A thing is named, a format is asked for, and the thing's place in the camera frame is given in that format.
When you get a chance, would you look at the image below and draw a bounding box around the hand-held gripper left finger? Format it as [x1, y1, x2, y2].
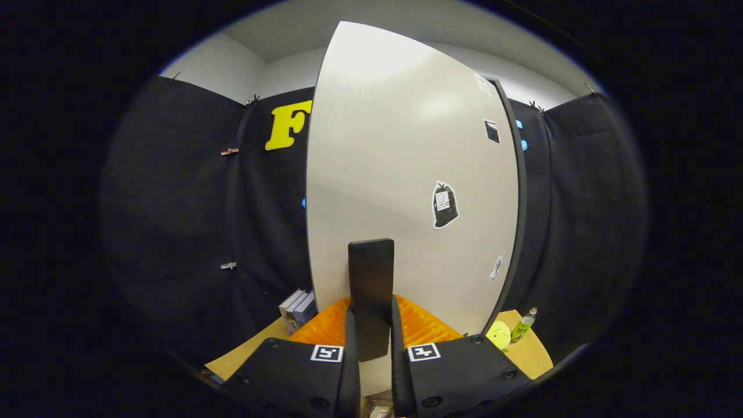
[223, 295, 362, 418]

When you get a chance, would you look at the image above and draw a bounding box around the black backdrop cloth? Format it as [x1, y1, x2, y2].
[99, 75, 648, 372]

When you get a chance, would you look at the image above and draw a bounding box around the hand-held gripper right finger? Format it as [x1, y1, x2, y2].
[390, 294, 532, 418]

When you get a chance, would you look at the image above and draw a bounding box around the yellow ball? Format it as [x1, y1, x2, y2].
[485, 320, 512, 351]

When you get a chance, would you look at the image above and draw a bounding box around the black door handle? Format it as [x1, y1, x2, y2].
[348, 238, 395, 363]

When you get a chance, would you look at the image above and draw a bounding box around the grey shoe cabinet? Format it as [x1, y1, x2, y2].
[486, 77, 528, 334]

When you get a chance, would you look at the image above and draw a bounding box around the green bottle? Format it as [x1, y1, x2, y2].
[510, 307, 538, 344]

